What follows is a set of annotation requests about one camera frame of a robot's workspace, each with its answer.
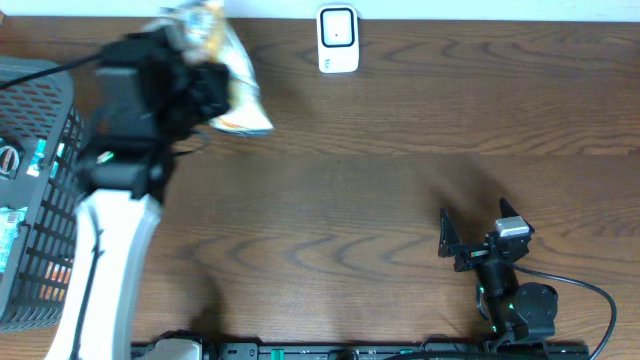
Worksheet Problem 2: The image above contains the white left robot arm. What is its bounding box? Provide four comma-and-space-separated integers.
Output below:
47, 25, 230, 359

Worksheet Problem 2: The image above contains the dark green round-logo box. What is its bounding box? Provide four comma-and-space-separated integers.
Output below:
0, 138, 24, 180

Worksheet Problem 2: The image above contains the white barcode scanner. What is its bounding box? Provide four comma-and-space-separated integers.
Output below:
316, 4, 360, 74

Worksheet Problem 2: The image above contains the teal tissue pack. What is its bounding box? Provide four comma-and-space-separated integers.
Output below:
26, 139, 65, 179

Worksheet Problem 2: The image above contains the large yellow snack bag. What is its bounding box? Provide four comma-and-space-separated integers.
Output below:
142, 0, 274, 137

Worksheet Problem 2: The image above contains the grey plastic shopping basket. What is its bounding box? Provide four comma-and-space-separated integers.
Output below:
1, 56, 84, 332

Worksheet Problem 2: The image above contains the teal snack pack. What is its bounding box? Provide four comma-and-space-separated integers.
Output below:
0, 207, 28, 273

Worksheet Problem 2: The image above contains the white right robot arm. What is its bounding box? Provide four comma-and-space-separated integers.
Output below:
438, 198, 558, 348

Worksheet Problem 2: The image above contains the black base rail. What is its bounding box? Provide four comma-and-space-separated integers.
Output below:
131, 338, 590, 360

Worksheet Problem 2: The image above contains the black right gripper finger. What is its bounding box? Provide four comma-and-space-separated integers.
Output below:
438, 208, 460, 258
499, 197, 520, 218

